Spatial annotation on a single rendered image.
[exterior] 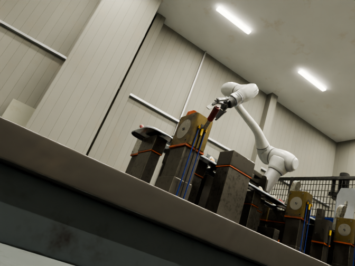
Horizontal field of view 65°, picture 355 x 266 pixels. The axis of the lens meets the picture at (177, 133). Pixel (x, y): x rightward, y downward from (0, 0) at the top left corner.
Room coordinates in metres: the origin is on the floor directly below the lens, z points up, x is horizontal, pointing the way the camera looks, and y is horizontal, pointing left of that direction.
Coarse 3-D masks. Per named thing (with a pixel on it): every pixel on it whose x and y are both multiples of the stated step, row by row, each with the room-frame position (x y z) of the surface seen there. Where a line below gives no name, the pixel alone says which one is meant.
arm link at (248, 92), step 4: (244, 84) 1.62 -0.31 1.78; (248, 84) 1.60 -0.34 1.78; (252, 84) 1.60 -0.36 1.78; (236, 88) 1.64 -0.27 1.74; (240, 88) 1.61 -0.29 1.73; (244, 88) 1.59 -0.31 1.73; (248, 88) 1.58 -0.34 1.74; (252, 88) 1.59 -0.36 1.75; (256, 88) 1.60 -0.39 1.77; (232, 92) 1.68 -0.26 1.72; (240, 92) 1.59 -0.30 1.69; (244, 92) 1.59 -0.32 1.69; (248, 92) 1.59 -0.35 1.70; (252, 92) 1.59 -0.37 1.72; (256, 92) 1.61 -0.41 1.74; (244, 96) 1.59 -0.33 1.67; (248, 96) 1.60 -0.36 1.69; (252, 96) 1.61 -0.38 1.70; (244, 100) 1.61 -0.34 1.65; (248, 100) 1.63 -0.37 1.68
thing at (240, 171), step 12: (228, 156) 0.98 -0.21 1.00; (240, 156) 0.98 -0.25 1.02; (228, 168) 0.97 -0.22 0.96; (240, 168) 0.99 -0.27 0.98; (252, 168) 1.01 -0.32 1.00; (216, 180) 1.01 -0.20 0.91; (228, 180) 0.97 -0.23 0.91; (240, 180) 1.00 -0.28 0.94; (216, 192) 0.99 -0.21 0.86; (228, 192) 0.98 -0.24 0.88; (240, 192) 1.00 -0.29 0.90; (216, 204) 0.98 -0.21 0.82; (228, 204) 0.98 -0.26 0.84; (240, 204) 1.01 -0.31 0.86; (228, 216) 0.99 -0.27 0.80
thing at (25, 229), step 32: (0, 192) 0.34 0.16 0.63; (32, 192) 0.35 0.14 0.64; (64, 192) 0.37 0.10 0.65; (0, 224) 0.35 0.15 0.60; (32, 224) 0.36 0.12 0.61; (64, 224) 0.37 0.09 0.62; (96, 224) 0.39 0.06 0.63; (128, 224) 0.40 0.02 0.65; (64, 256) 0.38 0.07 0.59; (96, 256) 0.39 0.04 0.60; (128, 256) 0.41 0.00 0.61; (160, 256) 0.42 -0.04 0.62; (192, 256) 0.44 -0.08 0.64; (224, 256) 0.46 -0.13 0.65
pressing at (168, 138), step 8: (144, 128) 0.99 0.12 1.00; (152, 128) 0.94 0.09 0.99; (136, 136) 1.11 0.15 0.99; (144, 136) 1.09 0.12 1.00; (160, 136) 1.02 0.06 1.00; (168, 136) 0.96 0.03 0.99; (208, 160) 1.09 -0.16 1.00; (208, 168) 1.20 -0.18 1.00; (216, 168) 1.16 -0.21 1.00; (264, 192) 1.22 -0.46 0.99; (272, 200) 1.32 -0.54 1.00; (272, 208) 1.45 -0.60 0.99; (312, 224) 1.50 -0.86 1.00
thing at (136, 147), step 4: (140, 140) 1.19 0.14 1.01; (136, 144) 1.22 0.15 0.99; (140, 144) 1.18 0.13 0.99; (136, 148) 1.20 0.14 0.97; (132, 152) 1.22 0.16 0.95; (136, 152) 1.18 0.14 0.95; (132, 156) 1.22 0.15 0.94; (136, 156) 1.18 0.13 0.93; (132, 160) 1.20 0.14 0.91; (128, 164) 1.23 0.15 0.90; (132, 164) 1.19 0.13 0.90; (128, 168) 1.21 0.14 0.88; (128, 172) 1.19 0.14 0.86
